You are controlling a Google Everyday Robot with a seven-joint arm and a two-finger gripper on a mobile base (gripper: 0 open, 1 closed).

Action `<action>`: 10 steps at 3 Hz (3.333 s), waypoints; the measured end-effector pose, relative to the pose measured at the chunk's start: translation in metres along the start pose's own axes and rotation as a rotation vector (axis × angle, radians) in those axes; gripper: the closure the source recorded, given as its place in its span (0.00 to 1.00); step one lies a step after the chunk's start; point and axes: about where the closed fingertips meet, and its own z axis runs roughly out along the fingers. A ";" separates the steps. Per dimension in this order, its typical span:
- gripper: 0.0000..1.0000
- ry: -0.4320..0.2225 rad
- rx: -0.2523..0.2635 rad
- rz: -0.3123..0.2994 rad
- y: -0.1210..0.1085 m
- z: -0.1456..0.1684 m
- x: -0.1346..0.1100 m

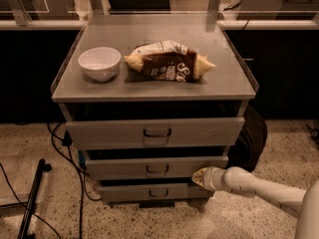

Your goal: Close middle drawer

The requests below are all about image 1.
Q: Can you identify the grey drawer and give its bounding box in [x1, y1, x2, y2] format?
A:
[86, 156, 228, 180]
[67, 118, 244, 150]
[99, 183, 213, 203]

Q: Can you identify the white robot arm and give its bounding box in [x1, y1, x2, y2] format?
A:
[191, 166, 319, 239]

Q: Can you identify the grey top drawer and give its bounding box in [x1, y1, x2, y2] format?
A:
[67, 118, 244, 150]

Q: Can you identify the grey bottom drawer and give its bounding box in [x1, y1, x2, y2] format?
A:
[99, 183, 213, 203]

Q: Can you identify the grey metal drawer cabinet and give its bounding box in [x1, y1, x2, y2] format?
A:
[50, 13, 260, 209]

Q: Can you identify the black backpack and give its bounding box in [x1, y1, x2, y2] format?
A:
[226, 106, 268, 172]

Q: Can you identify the brown and white snack bag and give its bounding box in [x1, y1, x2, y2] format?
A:
[125, 40, 215, 83]

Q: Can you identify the white ceramic bowl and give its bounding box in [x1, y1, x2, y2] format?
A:
[78, 47, 122, 82]

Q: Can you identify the black floor cable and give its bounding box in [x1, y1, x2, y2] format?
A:
[46, 121, 102, 239]

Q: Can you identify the thin black cable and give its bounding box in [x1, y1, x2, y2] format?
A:
[0, 162, 63, 239]

